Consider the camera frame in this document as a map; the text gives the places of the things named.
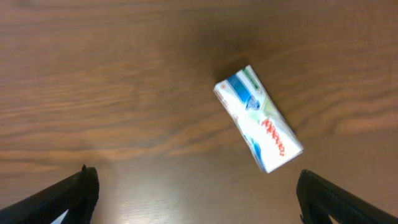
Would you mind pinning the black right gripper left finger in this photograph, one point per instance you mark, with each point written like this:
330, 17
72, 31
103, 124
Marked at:
76, 196

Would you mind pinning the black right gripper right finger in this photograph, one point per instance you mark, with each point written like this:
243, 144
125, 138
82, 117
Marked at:
322, 201

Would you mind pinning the white Panadol box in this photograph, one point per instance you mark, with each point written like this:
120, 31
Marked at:
266, 132

